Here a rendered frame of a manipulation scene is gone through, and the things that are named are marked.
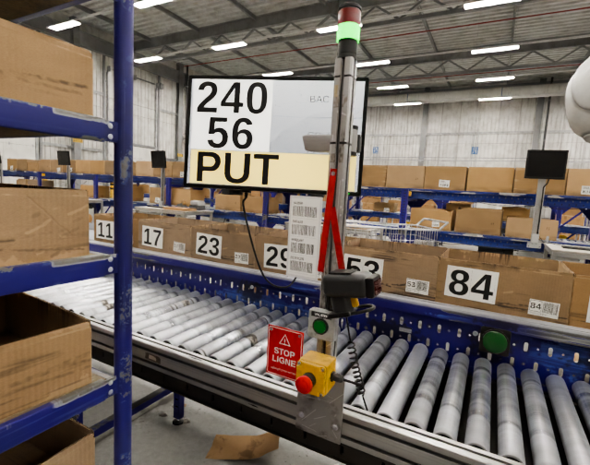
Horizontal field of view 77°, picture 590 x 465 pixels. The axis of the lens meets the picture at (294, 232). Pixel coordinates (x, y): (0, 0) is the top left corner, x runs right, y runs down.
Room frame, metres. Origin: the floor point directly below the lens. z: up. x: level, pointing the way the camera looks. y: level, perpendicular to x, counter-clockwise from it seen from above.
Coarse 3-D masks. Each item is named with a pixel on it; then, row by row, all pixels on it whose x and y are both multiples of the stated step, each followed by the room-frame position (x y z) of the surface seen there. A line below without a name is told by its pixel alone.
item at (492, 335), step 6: (486, 336) 1.15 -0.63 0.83; (492, 336) 1.14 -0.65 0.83; (498, 336) 1.13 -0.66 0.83; (504, 336) 1.13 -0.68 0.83; (486, 342) 1.14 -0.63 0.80; (492, 342) 1.13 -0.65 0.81; (498, 342) 1.13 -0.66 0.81; (504, 342) 1.12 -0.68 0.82; (486, 348) 1.14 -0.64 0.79; (492, 348) 1.13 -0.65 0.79; (498, 348) 1.13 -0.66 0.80; (504, 348) 1.12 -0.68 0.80
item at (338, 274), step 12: (324, 276) 0.79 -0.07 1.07; (336, 276) 0.77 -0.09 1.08; (348, 276) 0.76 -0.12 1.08; (360, 276) 0.75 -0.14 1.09; (372, 276) 0.76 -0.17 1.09; (324, 288) 0.78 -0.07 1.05; (336, 288) 0.77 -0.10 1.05; (348, 288) 0.75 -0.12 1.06; (360, 288) 0.74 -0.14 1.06; (372, 288) 0.74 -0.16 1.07; (336, 300) 0.78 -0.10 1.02; (348, 300) 0.78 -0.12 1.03; (336, 312) 0.78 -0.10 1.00; (348, 312) 0.77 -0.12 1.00
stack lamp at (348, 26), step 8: (344, 8) 0.84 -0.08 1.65; (352, 8) 0.84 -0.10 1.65; (344, 16) 0.84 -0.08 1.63; (352, 16) 0.84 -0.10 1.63; (360, 16) 0.85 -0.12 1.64; (344, 24) 0.84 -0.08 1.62; (352, 24) 0.84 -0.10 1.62; (344, 32) 0.84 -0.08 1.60; (352, 32) 0.84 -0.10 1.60; (336, 40) 0.86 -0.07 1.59
